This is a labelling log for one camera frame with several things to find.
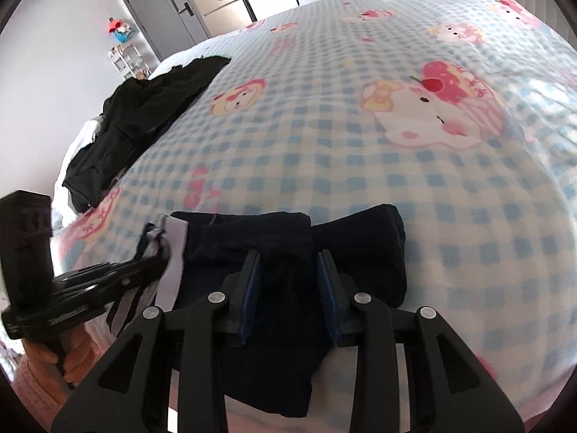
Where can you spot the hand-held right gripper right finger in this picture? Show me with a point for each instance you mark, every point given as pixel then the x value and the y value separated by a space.
pixel 324 297

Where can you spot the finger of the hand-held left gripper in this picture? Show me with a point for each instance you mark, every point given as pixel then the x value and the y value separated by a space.
pixel 135 270

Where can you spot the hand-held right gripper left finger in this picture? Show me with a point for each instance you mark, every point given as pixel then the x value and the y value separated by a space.
pixel 250 297

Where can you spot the navy white-striped shorts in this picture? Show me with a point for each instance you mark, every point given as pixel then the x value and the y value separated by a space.
pixel 279 243

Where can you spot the person's left forearm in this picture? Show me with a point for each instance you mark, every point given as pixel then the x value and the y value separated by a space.
pixel 40 397

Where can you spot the person's left hand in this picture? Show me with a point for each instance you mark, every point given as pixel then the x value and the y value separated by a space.
pixel 76 356

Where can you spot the checked cartoon printed blanket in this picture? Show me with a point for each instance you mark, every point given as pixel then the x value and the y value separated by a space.
pixel 360 167

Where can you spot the black garment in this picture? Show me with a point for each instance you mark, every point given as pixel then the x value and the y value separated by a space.
pixel 135 112

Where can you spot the white shelf rack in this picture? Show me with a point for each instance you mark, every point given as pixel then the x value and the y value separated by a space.
pixel 130 61

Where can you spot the red and blue plush toy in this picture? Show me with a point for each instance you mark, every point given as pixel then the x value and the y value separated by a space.
pixel 121 30

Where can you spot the grey door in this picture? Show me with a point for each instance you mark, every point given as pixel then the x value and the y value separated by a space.
pixel 157 9

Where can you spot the beige fridge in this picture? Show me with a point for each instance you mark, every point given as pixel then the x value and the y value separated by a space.
pixel 225 11

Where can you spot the grey padded bed headboard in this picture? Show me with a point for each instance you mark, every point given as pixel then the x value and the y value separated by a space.
pixel 541 0

